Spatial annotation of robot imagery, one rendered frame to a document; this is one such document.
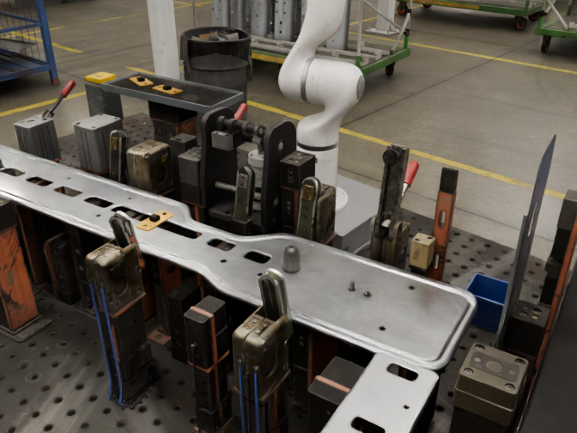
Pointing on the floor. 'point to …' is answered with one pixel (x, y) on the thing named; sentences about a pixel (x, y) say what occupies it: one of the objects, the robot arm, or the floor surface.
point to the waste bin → (217, 60)
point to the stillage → (24, 67)
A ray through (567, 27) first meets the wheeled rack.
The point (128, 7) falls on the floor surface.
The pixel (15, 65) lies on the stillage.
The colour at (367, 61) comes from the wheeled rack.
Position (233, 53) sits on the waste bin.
